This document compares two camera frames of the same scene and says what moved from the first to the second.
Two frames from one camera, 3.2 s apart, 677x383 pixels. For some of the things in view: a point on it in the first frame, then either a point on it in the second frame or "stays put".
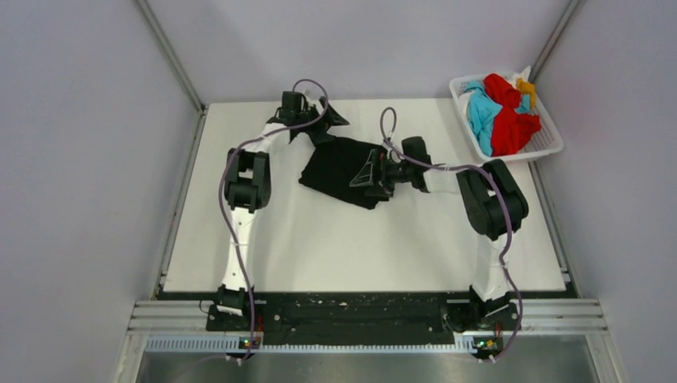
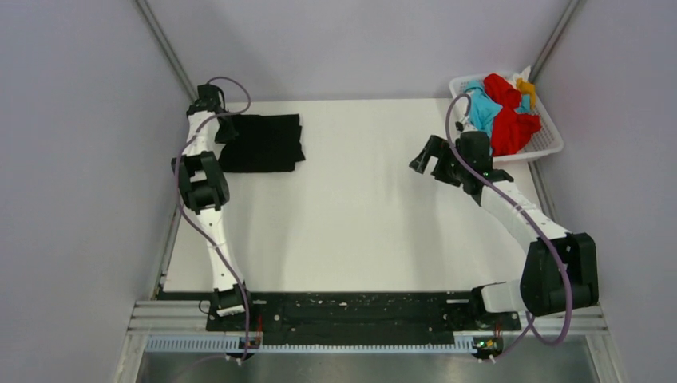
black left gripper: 331,119 to 227,135
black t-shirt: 342,167 to 259,143
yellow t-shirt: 529,88 stays put
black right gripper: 384,188 to 435,146
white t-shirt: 524,76 stays put
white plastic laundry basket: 505,116 stays put
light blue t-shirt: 481,110 stays put
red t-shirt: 511,128 stays put
